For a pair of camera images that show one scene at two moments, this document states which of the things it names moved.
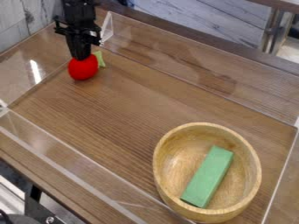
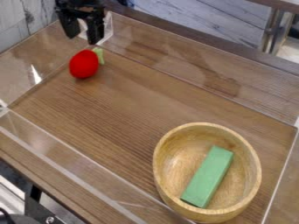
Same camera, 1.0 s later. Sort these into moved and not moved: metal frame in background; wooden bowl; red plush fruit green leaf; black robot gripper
Moved: black robot gripper
Not moved: wooden bowl; red plush fruit green leaf; metal frame in background
